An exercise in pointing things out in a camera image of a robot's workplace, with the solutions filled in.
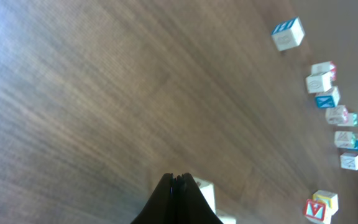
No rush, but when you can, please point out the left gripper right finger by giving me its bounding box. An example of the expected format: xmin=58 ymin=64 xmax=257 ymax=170
xmin=172 ymin=173 xmax=222 ymax=224

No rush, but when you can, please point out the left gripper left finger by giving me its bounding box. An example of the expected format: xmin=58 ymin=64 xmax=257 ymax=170
xmin=131 ymin=173 xmax=173 ymax=224

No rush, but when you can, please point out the wooden block green side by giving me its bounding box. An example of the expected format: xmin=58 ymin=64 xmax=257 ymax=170
xmin=194 ymin=177 xmax=216 ymax=214

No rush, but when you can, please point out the plain wooden block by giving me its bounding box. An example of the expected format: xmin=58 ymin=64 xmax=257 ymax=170
xmin=216 ymin=210 xmax=237 ymax=224
xmin=271 ymin=17 xmax=305 ymax=51

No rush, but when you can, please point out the wooden block lower middle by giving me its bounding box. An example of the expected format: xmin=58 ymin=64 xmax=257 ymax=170
xmin=303 ymin=199 xmax=332 ymax=224

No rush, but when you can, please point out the wooden block tilted middle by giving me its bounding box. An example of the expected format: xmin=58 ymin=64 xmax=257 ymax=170
xmin=312 ymin=190 xmax=339 ymax=215

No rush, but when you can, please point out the wooden block tilted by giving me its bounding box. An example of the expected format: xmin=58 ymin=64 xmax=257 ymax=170
xmin=340 ymin=152 xmax=358 ymax=170
xmin=312 ymin=190 xmax=339 ymax=215

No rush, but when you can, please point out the green F letter block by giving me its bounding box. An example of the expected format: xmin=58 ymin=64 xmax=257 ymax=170
xmin=334 ymin=131 xmax=356 ymax=149

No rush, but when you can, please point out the wooden block tilted right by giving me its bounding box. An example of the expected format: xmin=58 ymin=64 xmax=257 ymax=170
xmin=340 ymin=152 xmax=358 ymax=170

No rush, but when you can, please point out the red number nine block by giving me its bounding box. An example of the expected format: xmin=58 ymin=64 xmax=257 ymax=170
xmin=325 ymin=105 xmax=348 ymax=124

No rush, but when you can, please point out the blue X letter block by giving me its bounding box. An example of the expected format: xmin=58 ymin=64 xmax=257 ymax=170
xmin=314 ymin=86 xmax=341 ymax=109

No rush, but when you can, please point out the wooden block red side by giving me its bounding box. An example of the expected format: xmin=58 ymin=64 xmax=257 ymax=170
xmin=306 ymin=72 xmax=332 ymax=93

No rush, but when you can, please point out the green A letter block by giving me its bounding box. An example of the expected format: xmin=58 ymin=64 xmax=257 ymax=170
xmin=338 ymin=113 xmax=358 ymax=127

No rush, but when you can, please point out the red letter block top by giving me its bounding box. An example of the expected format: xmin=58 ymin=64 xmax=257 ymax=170
xmin=311 ymin=61 xmax=336 ymax=81

